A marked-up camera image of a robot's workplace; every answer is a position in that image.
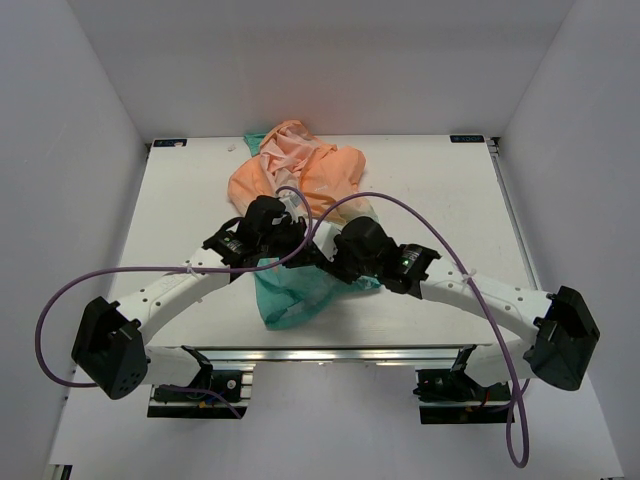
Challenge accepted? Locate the orange and teal jacket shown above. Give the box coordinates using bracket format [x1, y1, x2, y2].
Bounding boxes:
[227, 120, 380, 330]

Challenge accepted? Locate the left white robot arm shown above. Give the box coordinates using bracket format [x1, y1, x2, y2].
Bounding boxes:
[71, 196, 308, 400]

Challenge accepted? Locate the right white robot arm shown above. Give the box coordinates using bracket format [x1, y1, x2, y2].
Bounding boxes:
[313, 216, 600, 399]

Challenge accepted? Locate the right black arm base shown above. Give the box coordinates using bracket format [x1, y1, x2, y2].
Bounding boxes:
[413, 346, 514, 425]

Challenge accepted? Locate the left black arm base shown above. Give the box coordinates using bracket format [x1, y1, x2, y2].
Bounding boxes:
[144, 346, 254, 420]

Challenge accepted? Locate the left blue table label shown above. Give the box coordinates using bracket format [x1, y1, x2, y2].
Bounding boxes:
[152, 138, 187, 148]

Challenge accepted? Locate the blue table label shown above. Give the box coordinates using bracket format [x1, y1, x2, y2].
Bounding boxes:
[152, 138, 187, 148]
[449, 134, 485, 143]

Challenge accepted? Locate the right blue table label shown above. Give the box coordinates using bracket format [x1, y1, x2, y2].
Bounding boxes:
[449, 134, 485, 143]

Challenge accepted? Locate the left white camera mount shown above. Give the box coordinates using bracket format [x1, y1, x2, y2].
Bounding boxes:
[277, 190, 308, 222]

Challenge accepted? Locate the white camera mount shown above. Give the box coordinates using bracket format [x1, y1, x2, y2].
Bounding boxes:
[277, 190, 308, 222]
[313, 221, 339, 261]

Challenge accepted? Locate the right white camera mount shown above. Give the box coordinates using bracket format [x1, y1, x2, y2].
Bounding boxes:
[313, 221, 339, 261]

